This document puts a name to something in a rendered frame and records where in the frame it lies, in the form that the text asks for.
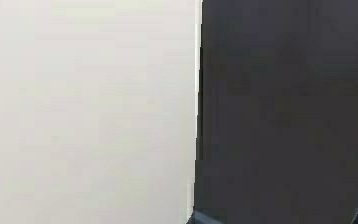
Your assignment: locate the dark grey tall cabinet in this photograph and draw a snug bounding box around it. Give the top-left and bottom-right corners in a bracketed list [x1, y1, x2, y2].
[193, 0, 358, 224]

